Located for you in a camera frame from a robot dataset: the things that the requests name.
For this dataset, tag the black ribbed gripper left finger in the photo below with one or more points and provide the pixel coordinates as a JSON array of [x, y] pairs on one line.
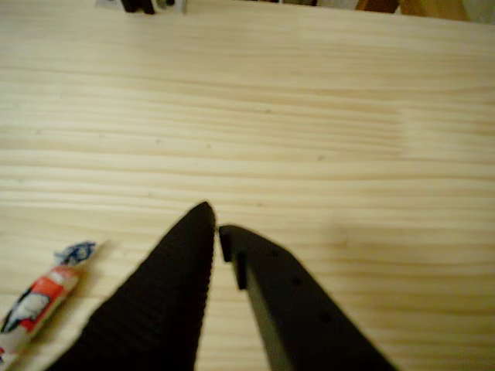
[[154, 309]]

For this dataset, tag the black holed gripper right finger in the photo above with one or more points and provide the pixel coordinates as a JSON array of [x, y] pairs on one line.
[[301, 317]]

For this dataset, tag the red white blue candy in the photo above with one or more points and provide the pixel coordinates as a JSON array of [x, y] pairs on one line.
[[42, 293]]

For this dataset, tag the grey black clamp base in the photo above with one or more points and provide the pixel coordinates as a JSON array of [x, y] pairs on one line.
[[137, 5]]

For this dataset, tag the brown wooden furniture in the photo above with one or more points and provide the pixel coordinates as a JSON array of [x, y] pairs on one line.
[[417, 7]]

